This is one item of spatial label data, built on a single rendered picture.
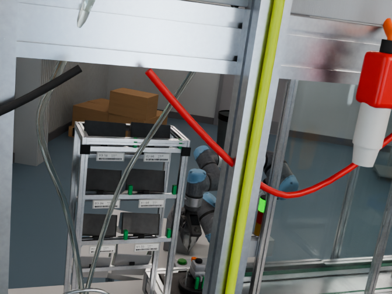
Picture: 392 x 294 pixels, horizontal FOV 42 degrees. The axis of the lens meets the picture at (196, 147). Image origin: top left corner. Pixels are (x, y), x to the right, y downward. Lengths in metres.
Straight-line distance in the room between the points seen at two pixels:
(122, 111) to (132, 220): 5.35
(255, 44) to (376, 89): 0.18
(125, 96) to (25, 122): 1.49
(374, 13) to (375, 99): 0.15
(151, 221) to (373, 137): 1.17
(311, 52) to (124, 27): 0.28
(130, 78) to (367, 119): 8.77
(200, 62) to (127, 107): 6.35
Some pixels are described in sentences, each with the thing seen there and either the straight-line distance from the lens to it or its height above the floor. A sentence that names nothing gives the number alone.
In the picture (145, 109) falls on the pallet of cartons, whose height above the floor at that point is 0.62.
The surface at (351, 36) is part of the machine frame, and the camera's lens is 0.83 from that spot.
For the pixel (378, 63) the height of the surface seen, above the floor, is 2.05.
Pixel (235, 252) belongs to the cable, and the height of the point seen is 1.76.
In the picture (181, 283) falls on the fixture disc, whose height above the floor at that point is 0.99.
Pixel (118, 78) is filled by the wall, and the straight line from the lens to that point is 9.51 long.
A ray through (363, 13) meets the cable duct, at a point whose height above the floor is 2.11.
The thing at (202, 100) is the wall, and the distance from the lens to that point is 9.25.
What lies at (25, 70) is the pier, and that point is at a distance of 6.13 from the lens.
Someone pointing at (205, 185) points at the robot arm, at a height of 1.37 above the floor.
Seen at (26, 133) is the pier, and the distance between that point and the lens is 6.27.
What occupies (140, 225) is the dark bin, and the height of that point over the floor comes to 1.33.
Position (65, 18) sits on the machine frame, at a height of 2.06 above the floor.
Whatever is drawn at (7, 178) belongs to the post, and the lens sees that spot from 0.66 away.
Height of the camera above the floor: 2.10
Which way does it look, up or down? 16 degrees down
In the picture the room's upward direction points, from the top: 8 degrees clockwise
